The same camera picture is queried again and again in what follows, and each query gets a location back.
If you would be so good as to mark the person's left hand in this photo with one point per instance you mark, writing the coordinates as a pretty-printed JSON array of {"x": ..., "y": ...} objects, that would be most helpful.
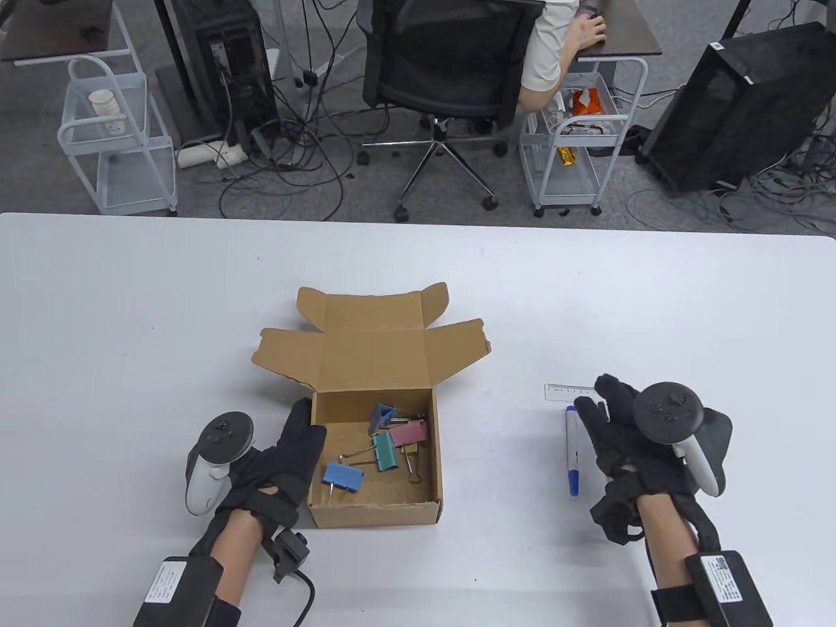
[{"x": 287, "y": 464}]

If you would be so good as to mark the person's right hand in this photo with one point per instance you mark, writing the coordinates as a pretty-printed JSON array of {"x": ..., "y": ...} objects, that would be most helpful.
[{"x": 620, "y": 444}]

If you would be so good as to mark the blue marker office supply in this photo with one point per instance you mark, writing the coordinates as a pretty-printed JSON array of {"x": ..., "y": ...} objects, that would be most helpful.
[{"x": 573, "y": 457}]

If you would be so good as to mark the light blue binder clip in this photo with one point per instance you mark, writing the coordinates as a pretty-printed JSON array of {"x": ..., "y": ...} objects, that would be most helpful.
[{"x": 343, "y": 477}]

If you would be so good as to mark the clear ruler office supply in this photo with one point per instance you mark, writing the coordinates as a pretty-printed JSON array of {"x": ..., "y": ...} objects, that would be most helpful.
[{"x": 568, "y": 392}]

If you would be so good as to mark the teal binder clip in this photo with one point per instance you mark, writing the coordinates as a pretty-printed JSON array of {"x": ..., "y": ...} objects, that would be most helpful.
[{"x": 386, "y": 452}]

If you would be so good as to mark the dark blue binder clip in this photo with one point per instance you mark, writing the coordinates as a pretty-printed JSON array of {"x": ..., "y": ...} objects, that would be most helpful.
[{"x": 382, "y": 418}]

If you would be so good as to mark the pink binder clip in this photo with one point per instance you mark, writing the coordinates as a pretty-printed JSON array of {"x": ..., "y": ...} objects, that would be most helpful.
[{"x": 408, "y": 434}]

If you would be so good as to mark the gold binder clip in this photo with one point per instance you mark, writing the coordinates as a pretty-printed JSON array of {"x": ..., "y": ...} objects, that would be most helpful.
[{"x": 411, "y": 450}]

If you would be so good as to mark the brown cardboard mailer box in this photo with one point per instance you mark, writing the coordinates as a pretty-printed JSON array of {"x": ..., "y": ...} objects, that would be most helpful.
[{"x": 372, "y": 353}]

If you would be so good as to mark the person's left forearm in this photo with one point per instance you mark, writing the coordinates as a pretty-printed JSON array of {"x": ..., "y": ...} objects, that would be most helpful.
[{"x": 235, "y": 548}]

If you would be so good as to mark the person's right forearm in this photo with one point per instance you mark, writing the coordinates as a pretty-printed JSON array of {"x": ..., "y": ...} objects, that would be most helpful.
[{"x": 666, "y": 542}]

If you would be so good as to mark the black labelled wrist box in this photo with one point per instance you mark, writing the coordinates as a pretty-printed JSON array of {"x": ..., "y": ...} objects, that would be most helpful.
[
  {"x": 725, "y": 588},
  {"x": 176, "y": 588}
]

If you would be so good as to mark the black mesh office chair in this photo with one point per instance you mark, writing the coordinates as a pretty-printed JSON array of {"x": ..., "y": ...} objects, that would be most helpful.
[{"x": 444, "y": 59}]

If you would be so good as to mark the black and white right controller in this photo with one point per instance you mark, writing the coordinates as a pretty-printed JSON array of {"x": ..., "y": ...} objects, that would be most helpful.
[{"x": 666, "y": 408}]

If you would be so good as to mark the black and white controller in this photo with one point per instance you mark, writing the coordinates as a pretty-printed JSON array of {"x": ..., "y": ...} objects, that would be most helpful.
[
  {"x": 202, "y": 490},
  {"x": 666, "y": 408}
]

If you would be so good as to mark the black and white left controller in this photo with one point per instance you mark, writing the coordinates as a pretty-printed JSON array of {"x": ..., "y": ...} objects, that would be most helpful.
[{"x": 202, "y": 490}]

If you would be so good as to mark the yellow snack packet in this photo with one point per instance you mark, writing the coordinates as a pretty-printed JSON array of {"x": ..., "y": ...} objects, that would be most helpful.
[{"x": 566, "y": 157}]

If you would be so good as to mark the white power strip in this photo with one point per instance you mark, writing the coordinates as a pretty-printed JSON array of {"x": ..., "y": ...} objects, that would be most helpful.
[{"x": 209, "y": 155}]

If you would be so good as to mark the orange packet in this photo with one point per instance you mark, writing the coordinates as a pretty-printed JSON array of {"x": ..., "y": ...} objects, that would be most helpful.
[{"x": 588, "y": 101}]

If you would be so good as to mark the large black computer tower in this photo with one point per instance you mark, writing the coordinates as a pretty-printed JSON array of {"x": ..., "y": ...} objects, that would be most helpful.
[{"x": 751, "y": 111}]

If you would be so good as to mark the white plug adapter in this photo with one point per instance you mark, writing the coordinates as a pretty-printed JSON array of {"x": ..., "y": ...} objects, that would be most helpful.
[{"x": 116, "y": 126}]

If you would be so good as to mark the black power adapter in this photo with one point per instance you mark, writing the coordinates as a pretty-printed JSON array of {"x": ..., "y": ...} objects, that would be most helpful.
[{"x": 307, "y": 79}]

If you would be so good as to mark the white paper cup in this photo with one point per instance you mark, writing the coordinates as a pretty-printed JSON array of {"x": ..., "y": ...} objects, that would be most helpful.
[{"x": 102, "y": 104}]

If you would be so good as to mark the dark brown desk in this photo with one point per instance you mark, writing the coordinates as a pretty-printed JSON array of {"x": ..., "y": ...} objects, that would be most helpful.
[
  {"x": 630, "y": 39},
  {"x": 52, "y": 26}
]

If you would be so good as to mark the black desk leg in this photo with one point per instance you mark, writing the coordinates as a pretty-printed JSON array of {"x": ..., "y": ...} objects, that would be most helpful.
[
  {"x": 735, "y": 16},
  {"x": 173, "y": 46}
]

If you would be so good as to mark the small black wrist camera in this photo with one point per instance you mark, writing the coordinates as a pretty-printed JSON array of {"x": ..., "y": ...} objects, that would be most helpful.
[
  {"x": 614, "y": 513},
  {"x": 290, "y": 553}
]

